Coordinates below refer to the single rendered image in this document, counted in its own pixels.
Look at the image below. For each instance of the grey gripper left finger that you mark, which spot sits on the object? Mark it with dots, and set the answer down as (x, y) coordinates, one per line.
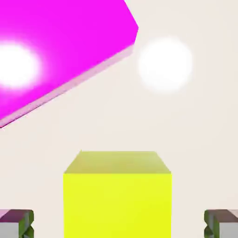
(14, 223)

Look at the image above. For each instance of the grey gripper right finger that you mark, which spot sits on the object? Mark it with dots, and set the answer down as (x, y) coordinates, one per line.
(223, 223)

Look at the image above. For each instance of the small yellow cube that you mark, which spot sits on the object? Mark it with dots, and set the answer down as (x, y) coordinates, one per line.
(117, 200)

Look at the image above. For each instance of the large magenta box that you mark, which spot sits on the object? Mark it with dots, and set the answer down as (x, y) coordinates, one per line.
(70, 46)

